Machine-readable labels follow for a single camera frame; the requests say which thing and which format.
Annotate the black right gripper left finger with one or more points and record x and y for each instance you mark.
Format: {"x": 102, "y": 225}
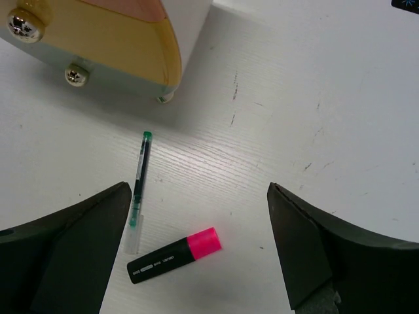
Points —
{"x": 62, "y": 262}

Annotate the green gel pen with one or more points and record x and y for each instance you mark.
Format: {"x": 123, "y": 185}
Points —
{"x": 134, "y": 221}

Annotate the round cream drawer organizer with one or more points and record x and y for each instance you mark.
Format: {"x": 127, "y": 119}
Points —
{"x": 142, "y": 47}

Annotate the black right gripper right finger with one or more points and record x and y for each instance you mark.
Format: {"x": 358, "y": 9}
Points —
{"x": 332, "y": 266}

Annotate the pink cap black highlighter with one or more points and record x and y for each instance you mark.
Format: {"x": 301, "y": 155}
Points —
{"x": 175, "y": 255}

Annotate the blue label sticker right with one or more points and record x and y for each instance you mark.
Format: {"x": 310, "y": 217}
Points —
{"x": 407, "y": 5}

